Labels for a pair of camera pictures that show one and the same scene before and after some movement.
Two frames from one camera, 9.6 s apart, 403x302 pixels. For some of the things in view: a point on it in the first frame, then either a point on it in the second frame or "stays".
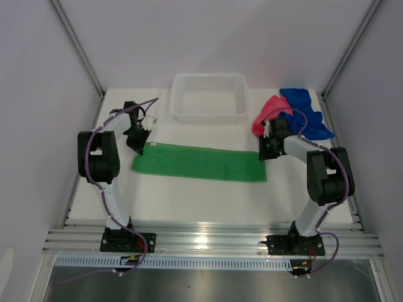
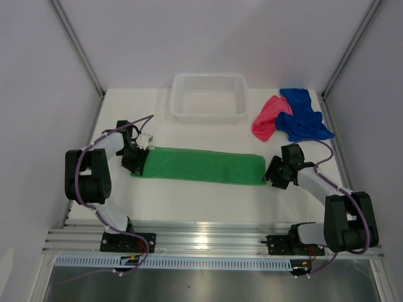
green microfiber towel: (199, 162) stays
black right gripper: (262, 154) → (275, 162)
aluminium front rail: (83, 240) stays
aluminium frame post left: (68, 28) stays
